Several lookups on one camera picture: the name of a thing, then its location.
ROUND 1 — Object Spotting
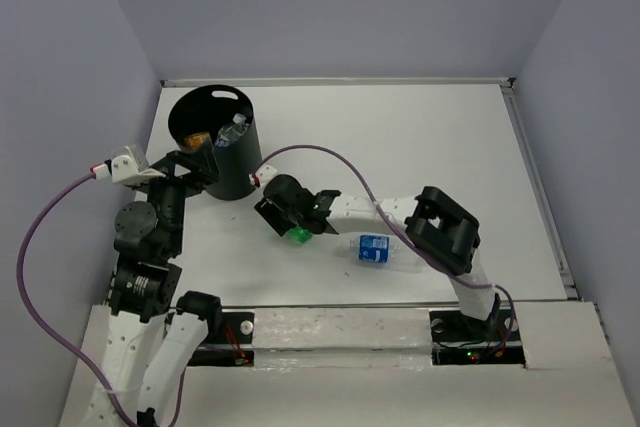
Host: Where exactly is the clear crushed label-less bottle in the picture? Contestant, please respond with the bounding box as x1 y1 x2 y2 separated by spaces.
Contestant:
232 113 250 136

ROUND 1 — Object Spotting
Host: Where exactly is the green plastic bottle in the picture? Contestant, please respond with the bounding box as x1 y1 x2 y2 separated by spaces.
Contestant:
288 226 313 244

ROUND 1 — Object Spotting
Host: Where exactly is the clear bottle blue-green label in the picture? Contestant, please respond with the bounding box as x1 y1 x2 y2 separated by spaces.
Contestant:
214 123 242 149

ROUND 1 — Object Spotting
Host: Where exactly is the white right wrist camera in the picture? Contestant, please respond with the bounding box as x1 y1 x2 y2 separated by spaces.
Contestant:
249 164 278 189

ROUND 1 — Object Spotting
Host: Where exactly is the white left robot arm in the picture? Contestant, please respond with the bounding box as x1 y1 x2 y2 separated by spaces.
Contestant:
81 145 222 426

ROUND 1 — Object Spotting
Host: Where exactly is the black plastic bin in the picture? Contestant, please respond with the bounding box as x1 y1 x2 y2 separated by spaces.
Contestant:
168 85 262 201

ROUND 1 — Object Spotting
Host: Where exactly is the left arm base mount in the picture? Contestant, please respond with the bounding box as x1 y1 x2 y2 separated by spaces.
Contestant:
188 310 255 367

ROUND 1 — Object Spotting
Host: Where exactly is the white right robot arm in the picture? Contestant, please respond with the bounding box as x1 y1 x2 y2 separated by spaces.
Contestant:
249 172 500 339

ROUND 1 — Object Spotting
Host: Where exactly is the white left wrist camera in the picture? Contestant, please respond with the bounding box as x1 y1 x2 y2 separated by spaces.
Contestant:
90 144 149 186

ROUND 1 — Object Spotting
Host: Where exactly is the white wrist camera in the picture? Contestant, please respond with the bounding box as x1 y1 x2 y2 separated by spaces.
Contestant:
249 164 278 189
90 144 149 186

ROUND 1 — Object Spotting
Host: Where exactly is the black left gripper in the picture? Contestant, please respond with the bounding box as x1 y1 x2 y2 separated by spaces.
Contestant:
136 138 221 253

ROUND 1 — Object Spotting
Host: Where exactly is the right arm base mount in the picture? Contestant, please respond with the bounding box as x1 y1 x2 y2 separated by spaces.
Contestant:
429 309 526 366

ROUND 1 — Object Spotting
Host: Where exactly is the orange juice bottle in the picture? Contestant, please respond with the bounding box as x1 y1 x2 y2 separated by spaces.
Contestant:
184 132 211 152

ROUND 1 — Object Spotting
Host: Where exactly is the clear bottle blue label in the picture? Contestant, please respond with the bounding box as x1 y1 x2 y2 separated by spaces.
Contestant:
336 234 425 274

